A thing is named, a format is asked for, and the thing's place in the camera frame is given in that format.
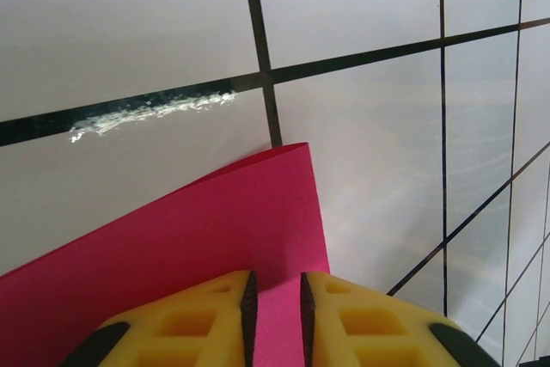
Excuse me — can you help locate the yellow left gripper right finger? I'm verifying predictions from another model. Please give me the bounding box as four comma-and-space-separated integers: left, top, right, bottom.
299, 271, 502, 367

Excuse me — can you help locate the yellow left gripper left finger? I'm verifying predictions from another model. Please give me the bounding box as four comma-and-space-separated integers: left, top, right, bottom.
59, 270, 259, 367

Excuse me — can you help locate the pink paper sheet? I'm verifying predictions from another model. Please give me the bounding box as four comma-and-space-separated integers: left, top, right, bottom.
0, 142, 331, 367

